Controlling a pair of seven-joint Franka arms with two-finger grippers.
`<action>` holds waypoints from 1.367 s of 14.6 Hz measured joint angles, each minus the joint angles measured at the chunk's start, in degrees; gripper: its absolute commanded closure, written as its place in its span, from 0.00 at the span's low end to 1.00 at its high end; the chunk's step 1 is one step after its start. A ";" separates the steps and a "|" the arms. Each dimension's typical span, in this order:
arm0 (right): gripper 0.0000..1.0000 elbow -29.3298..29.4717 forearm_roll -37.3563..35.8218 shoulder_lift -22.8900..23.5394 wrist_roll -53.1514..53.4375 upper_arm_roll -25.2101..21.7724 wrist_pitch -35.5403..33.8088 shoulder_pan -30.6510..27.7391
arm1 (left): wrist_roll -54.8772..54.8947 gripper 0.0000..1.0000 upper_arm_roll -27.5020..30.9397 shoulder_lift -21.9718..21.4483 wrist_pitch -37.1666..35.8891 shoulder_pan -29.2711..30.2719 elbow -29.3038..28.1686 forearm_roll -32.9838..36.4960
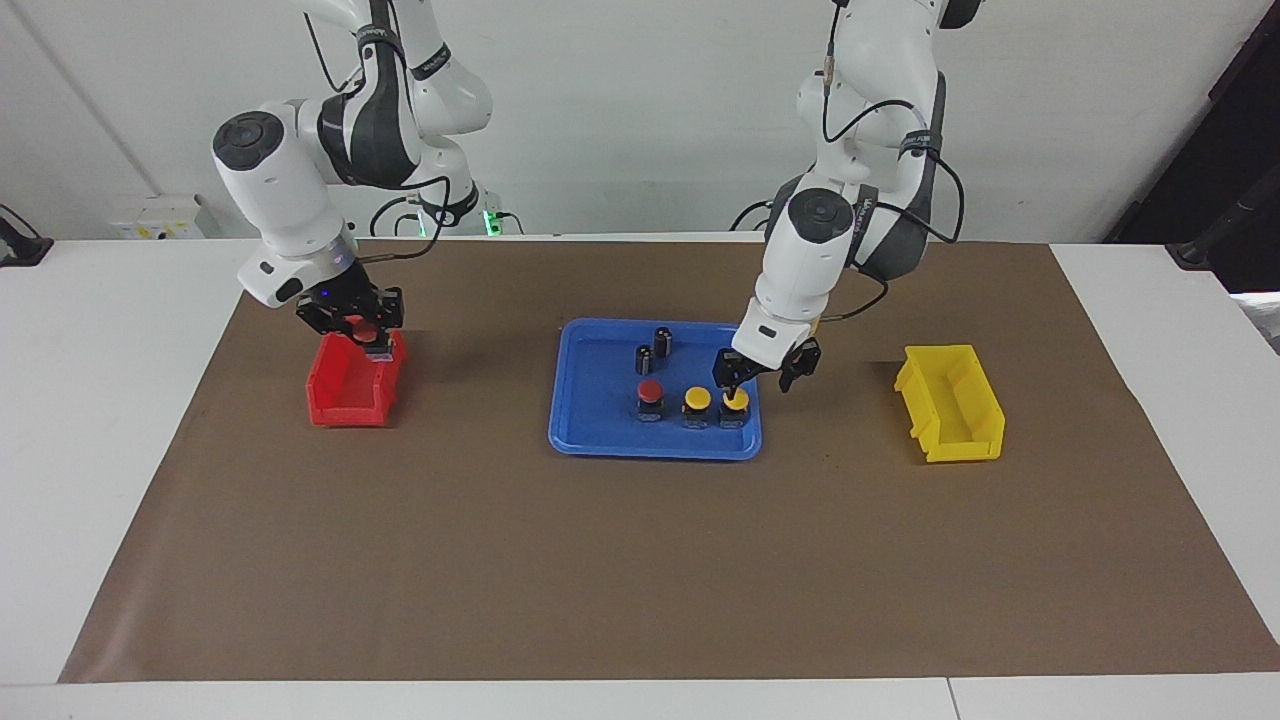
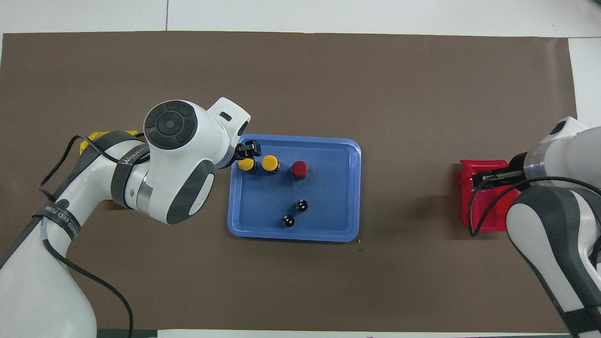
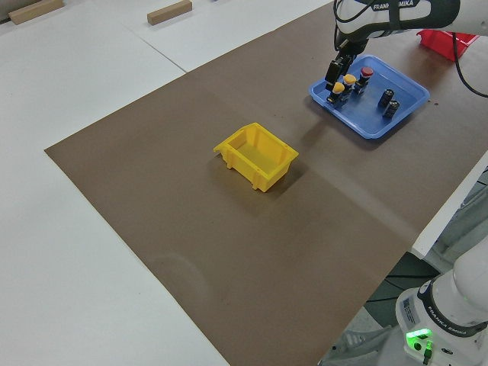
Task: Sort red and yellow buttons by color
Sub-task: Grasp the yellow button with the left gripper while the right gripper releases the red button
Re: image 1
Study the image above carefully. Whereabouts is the blue plastic tray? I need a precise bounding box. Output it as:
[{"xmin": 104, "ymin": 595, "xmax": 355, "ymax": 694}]
[{"xmin": 547, "ymin": 318, "xmax": 763, "ymax": 462}]

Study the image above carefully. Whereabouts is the brown paper mat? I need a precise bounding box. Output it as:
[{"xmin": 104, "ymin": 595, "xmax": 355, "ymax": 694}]
[{"xmin": 58, "ymin": 238, "xmax": 1280, "ymax": 684}]

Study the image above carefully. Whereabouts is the black background panel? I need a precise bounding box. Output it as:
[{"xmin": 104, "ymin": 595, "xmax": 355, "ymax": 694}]
[{"xmin": 1105, "ymin": 0, "xmax": 1280, "ymax": 296}]

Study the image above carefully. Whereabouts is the red plastic bin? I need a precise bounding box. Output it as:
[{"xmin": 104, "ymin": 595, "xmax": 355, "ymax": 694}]
[{"xmin": 305, "ymin": 325, "xmax": 409, "ymax": 429}]

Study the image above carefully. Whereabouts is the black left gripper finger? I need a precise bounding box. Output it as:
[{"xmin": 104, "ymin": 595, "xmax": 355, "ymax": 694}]
[
  {"xmin": 711, "ymin": 349, "xmax": 748, "ymax": 403},
  {"xmin": 779, "ymin": 340, "xmax": 824, "ymax": 394}
]

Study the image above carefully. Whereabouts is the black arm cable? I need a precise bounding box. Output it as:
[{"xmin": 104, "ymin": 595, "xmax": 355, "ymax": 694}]
[
  {"xmin": 300, "ymin": 0, "xmax": 453, "ymax": 266},
  {"xmin": 818, "ymin": 0, "xmax": 967, "ymax": 323}
]

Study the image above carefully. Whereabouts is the yellow plastic bin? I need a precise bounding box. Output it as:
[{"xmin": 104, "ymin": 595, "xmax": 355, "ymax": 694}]
[{"xmin": 893, "ymin": 344, "xmax": 1007, "ymax": 464}]

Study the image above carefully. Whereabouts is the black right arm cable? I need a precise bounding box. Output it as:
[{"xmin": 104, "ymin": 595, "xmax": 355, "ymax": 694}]
[{"xmin": 300, "ymin": 0, "xmax": 453, "ymax": 266}]

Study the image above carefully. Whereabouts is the white power strip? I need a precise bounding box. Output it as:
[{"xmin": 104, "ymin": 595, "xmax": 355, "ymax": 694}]
[{"xmin": 110, "ymin": 194, "xmax": 208, "ymax": 240}]

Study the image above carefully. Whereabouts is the black right base cable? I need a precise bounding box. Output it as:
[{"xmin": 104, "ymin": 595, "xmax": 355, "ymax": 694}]
[{"xmin": 368, "ymin": 193, "xmax": 426, "ymax": 239}]

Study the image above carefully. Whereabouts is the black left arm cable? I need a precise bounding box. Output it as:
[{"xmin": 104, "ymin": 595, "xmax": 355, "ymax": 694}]
[{"xmin": 818, "ymin": 0, "xmax": 967, "ymax": 323}]

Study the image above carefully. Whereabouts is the black clamp at table edge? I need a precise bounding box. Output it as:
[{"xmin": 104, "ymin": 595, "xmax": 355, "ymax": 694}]
[{"xmin": 0, "ymin": 205, "xmax": 54, "ymax": 268}]

